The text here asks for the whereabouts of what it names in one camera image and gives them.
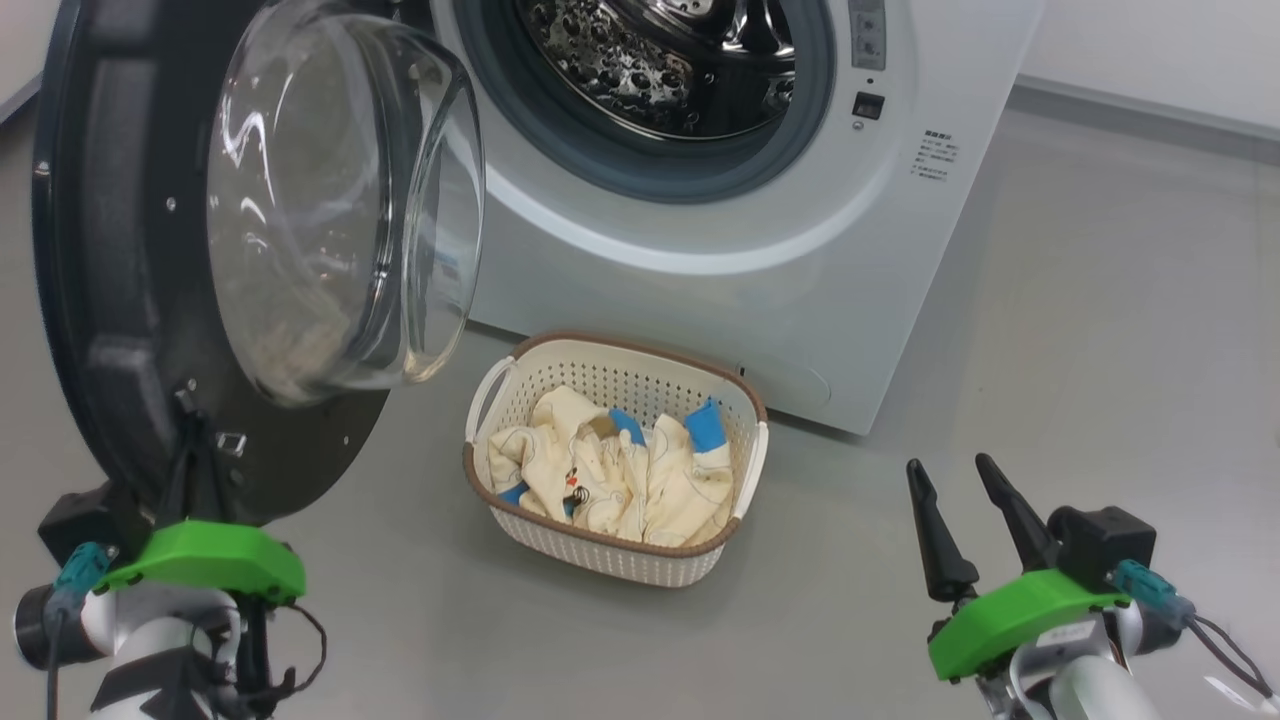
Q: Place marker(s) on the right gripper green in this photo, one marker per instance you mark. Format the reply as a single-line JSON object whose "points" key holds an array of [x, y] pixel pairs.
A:
{"points": [[1020, 615]]}

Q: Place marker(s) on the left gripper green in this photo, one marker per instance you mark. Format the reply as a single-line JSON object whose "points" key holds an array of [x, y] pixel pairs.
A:
{"points": [[210, 560]]}

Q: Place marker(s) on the washing machine door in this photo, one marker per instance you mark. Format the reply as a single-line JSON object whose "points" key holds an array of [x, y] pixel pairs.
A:
{"points": [[120, 250]]}

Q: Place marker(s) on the white front-load washing machine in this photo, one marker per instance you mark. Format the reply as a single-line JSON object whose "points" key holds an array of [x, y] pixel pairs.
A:
{"points": [[750, 300]]}

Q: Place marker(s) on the left wrist teal connector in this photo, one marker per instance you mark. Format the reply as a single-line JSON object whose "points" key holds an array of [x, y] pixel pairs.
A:
{"points": [[78, 575]]}

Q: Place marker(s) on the wrist teal connector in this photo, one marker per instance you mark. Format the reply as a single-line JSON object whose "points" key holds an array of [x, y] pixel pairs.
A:
{"points": [[1150, 592], [78, 575]]}

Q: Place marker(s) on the right wrist teal connector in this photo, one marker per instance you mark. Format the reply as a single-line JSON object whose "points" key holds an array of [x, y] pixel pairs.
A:
{"points": [[1150, 592]]}

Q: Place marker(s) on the cream perforated laundry basket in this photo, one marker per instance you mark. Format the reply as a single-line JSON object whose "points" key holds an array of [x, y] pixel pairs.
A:
{"points": [[610, 555]]}

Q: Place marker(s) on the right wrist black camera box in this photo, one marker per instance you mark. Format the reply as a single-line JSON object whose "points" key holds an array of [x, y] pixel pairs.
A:
{"points": [[1100, 540]]}

